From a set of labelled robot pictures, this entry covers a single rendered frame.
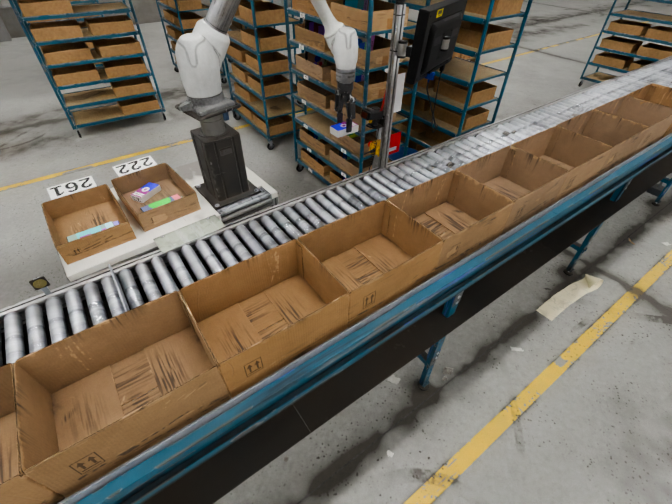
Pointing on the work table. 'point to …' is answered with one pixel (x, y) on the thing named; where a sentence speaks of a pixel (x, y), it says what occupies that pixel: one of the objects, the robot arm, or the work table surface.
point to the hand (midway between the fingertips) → (344, 123)
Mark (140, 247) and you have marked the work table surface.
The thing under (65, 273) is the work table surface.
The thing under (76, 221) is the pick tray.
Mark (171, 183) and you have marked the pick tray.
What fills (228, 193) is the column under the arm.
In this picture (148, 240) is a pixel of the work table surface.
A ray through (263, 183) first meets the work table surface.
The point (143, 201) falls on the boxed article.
